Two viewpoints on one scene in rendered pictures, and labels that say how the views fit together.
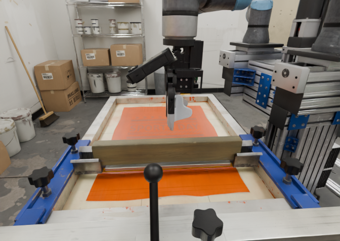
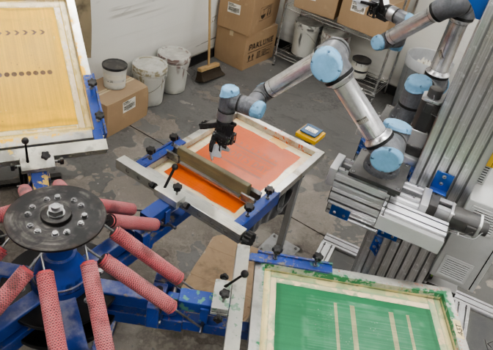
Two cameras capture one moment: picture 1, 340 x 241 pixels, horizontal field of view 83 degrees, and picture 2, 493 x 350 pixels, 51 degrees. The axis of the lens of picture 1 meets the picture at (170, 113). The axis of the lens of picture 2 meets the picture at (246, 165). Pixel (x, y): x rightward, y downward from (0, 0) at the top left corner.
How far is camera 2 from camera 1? 1.90 m
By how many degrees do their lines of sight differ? 30
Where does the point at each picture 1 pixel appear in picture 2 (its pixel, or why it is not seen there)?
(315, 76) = (342, 177)
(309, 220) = (221, 217)
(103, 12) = not seen: outside the picture
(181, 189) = (206, 193)
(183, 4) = (222, 109)
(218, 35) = not seen: outside the picture
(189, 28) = (224, 119)
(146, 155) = (200, 166)
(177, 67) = (220, 131)
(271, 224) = (207, 210)
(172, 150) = (213, 171)
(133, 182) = (189, 177)
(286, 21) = not seen: outside the picture
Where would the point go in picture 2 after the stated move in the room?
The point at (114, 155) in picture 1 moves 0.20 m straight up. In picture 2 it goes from (185, 158) to (190, 122)
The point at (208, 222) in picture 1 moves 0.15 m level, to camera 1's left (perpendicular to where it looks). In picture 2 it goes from (177, 186) to (151, 168)
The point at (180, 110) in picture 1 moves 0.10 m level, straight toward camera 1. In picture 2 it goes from (216, 152) to (199, 160)
